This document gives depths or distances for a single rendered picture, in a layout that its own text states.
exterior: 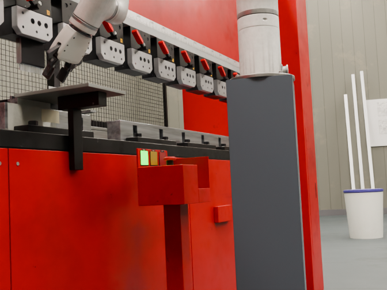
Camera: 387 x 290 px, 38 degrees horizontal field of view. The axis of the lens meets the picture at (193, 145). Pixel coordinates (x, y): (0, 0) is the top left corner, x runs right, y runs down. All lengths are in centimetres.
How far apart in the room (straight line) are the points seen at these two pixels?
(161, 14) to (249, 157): 109
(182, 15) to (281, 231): 139
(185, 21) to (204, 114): 129
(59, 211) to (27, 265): 18
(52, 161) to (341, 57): 1060
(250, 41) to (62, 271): 82
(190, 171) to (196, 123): 213
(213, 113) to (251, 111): 228
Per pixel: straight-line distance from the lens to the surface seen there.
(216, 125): 376
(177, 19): 256
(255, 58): 157
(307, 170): 356
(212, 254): 243
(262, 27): 159
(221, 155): 255
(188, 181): 169
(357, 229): 696
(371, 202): 691
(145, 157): 178
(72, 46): 166
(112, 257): 178
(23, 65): 175
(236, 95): 152
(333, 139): 1166
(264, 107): 151
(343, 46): 1196
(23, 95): 165
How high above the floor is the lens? 71
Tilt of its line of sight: 4 degrees up
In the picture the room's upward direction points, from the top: 3 degrees counter-clockwise
